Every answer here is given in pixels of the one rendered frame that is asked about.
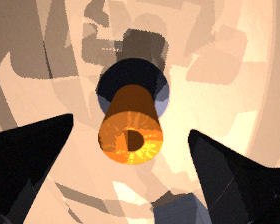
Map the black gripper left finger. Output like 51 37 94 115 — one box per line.
0 113 75 224

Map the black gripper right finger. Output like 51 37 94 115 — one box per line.
188 128 280 224

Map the orange knob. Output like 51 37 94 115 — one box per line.
99 84 164 165

